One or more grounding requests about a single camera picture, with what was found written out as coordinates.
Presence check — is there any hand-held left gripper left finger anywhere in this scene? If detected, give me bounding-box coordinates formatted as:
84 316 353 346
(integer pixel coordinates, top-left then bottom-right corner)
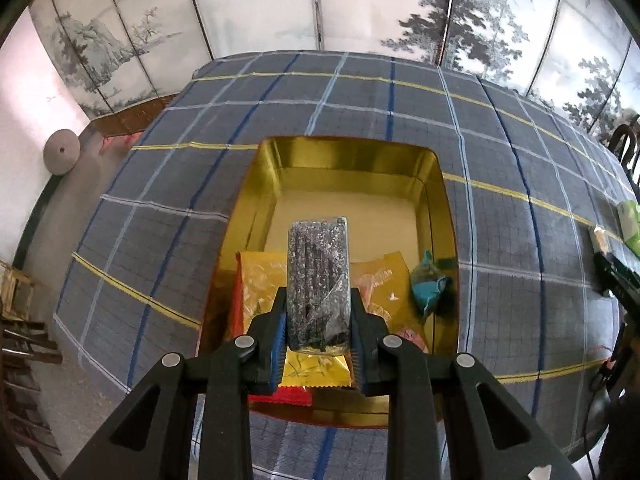
62 287 289 480

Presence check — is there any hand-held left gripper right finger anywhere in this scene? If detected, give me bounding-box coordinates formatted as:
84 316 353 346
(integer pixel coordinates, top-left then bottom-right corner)
351 287 581 480

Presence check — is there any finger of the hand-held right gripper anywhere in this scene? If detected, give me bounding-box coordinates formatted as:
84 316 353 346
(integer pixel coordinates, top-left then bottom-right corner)
595 252 640 292

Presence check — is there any large yellow snack packet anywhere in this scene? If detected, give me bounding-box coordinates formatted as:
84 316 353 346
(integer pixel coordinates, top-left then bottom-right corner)
235 250 353 389

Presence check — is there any small yellow snack packet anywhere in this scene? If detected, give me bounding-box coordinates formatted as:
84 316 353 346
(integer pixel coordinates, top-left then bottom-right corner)
350 251 431 356

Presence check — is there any dark seaweed snack packet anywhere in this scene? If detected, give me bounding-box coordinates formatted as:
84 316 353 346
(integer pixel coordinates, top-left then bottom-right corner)
286 216 352 356

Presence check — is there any teal snack packet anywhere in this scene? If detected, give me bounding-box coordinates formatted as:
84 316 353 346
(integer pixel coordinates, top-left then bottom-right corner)
409 249 458 318

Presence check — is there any red tin box gold inside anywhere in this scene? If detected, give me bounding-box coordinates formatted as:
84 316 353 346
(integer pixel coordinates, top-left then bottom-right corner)
200 136 460 428

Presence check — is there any person's right forearm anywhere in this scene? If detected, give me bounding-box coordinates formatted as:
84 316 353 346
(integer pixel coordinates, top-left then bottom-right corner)
597 392 640 480

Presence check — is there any green tissue pack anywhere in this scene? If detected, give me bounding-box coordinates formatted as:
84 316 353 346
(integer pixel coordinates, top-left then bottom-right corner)
616 200 640 256

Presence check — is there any dark wooden chair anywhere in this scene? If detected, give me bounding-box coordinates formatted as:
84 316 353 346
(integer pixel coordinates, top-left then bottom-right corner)
607 114 640 186

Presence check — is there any small light wooden stool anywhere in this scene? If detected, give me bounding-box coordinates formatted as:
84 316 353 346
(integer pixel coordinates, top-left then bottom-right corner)
0 260 38 321

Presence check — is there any red plastic stool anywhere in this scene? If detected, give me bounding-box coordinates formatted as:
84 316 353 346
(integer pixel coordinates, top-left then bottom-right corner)
100 132 143 153

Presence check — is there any brown wicker panel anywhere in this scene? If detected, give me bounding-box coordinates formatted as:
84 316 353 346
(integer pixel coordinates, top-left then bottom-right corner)
90 94 178 136

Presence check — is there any grey round millstone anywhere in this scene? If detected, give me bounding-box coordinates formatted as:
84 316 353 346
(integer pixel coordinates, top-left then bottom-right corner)
43 129 81 176

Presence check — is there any painted folding screen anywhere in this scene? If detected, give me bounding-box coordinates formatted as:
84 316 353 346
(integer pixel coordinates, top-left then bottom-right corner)
29 0 640 133

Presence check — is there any black cable with red plug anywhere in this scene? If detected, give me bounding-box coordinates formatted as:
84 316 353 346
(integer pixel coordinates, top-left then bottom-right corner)
575 320 628 466

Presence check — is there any dark wooden frame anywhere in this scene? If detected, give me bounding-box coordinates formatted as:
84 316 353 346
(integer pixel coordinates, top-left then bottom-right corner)
0 317 63 456

